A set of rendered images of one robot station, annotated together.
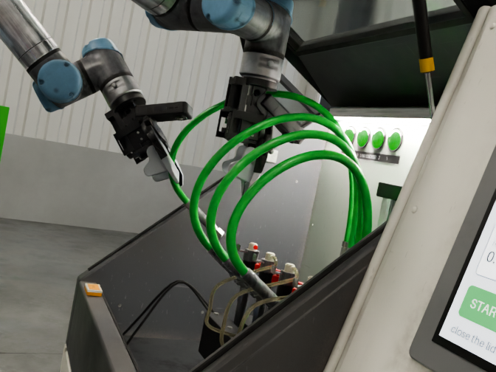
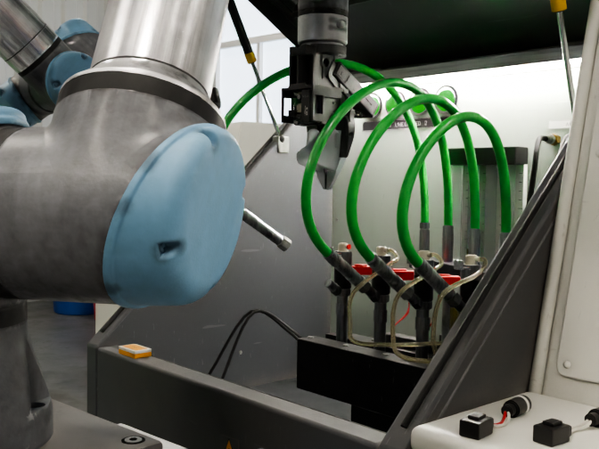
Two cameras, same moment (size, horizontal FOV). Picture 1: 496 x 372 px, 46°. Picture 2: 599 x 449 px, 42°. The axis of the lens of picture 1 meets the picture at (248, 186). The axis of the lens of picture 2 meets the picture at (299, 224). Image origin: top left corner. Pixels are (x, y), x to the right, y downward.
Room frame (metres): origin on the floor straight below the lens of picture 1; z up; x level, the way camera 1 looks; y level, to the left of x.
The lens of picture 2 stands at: (-0.02, 0.44, 1.22)
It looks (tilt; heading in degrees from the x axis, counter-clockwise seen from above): 3 degrees down; 340
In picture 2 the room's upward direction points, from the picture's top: 1 degrees clockwise
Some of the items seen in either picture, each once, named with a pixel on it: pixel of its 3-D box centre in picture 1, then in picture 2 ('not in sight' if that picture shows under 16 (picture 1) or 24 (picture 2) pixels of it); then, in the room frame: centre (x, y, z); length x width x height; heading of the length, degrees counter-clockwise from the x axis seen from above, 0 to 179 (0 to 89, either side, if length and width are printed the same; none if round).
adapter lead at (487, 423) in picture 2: not in sight; (497, 414); (0.64, -0.02, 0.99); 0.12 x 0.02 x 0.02; 119
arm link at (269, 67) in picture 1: (261, 69); (324, 33); (1.07, 0.02, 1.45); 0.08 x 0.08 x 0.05
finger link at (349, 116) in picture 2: (259, 148); (340, 128); (1.06, -0.01, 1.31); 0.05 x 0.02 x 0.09; 22
